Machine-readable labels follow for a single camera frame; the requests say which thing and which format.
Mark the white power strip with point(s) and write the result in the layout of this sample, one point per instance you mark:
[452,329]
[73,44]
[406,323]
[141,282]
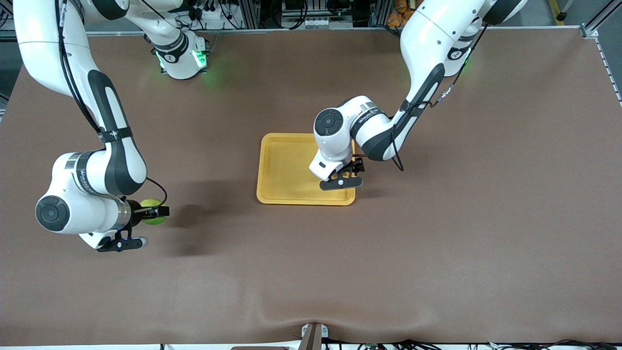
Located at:
[216,22]

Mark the bag of orange items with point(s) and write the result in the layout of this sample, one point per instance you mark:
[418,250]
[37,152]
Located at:
[398,9]

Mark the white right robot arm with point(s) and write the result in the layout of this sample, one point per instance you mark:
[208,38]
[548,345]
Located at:
[43,53]

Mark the brown table mat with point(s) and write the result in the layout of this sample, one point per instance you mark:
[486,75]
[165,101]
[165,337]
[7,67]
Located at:
[311,272]

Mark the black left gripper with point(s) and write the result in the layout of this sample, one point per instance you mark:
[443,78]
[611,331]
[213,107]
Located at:
[354,168]

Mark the yellow pole black foot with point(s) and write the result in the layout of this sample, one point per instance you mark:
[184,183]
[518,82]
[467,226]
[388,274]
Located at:
[561,16]

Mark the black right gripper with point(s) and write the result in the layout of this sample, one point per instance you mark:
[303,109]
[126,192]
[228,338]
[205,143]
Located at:
[137,212]

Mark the green apple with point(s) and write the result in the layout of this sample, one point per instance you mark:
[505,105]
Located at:
[154,220]

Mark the metal clamp bracket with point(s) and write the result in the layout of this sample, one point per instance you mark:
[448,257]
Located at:
[313,335]

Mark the yellow plastic tray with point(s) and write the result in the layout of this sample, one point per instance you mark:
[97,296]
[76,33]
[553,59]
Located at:
[286,170]

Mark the white terminal strip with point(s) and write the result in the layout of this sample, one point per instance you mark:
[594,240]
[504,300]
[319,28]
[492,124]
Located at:
[318,23]

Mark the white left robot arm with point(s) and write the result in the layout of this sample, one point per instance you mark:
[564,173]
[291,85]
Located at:
[437,34]

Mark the aluminium frame post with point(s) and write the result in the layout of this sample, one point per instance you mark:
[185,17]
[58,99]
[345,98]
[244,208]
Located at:
[590,30]
[379,12]
[250,14]

